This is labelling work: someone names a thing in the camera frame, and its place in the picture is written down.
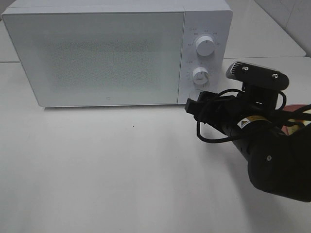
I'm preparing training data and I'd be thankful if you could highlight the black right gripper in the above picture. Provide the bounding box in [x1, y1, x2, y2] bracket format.
[185, 90, 279, 127]

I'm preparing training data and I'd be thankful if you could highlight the round white door button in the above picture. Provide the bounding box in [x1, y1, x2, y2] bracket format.
[189, 89, 203, 101]

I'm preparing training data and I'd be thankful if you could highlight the pink round plate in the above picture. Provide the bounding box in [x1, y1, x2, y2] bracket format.
[282, 104, 311, 135]

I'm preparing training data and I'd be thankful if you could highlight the white microwave door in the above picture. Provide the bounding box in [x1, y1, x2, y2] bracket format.
[3, 12, 184, 107]

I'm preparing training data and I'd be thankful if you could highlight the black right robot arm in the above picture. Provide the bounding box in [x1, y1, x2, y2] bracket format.
[185, 90, 311, 202]

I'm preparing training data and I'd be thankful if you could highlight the lower white timer knob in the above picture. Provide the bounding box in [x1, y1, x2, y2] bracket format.
[192, 67, 209, 85]

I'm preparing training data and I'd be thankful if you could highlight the upper white power knob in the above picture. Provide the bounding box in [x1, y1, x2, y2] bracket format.
[195, 35, 215, 56]

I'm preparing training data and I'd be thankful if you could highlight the white microwave oven body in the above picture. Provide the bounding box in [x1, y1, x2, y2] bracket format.
[1, 0, 233, 106]

